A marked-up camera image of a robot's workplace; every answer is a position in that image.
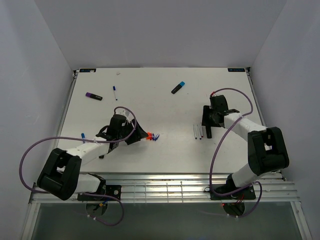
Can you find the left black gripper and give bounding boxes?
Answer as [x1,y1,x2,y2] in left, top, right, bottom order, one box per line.
[117,118,149,145]

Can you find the large blue capped marker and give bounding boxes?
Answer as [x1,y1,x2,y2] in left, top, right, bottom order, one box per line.
[81,133,86,144]

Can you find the left blue corner label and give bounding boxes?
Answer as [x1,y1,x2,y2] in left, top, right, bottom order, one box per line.
[79,68,97,73]

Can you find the aluminium frame rail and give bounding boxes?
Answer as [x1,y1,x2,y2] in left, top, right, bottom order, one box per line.
[28,172,301,205]

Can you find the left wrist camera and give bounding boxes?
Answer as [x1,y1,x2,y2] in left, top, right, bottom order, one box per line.
[119,109,131,119]

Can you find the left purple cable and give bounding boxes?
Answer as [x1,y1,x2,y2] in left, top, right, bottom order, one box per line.
[19,106,138,227]

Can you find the small blue capped pen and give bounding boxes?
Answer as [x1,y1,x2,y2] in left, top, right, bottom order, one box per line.
[112,86,118,101]

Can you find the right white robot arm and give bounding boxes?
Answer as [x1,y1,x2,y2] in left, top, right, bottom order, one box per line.
[202,94,290,199]

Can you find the orange capped black highlighter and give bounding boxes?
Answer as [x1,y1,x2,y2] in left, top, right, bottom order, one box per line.
[205,125,212,139]

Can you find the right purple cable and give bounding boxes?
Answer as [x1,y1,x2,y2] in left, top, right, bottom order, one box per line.
[208,87,263,219]

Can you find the purple cable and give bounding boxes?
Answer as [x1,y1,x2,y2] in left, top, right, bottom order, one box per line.
[208,87,263,219]
[19,106,138,227]

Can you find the purple capped black highlighter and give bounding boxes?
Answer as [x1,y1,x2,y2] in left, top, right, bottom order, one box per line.
[85,92,103,101]

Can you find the orange highlighter cap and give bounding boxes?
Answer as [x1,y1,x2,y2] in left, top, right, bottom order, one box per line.
[146,132,152,140]

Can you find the blue corner label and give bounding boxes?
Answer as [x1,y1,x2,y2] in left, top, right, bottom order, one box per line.
[79,68,97,73]
[227,68,246,73]

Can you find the right blue corner label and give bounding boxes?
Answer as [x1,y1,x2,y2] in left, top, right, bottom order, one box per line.
[227,68,246,73]

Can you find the blue capped black highlighter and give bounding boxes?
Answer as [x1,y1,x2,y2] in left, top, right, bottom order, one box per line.
[171,81,185,95]

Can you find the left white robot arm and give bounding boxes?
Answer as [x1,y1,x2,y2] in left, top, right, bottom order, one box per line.
[37,114,149,200]

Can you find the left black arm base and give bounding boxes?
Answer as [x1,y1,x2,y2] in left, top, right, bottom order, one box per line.
[77,185,122,202]

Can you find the white pen blue end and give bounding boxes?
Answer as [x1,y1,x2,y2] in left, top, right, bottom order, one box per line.
[192,124,198,140]

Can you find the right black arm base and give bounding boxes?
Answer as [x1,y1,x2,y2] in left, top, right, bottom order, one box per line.
[203,184,256,201]

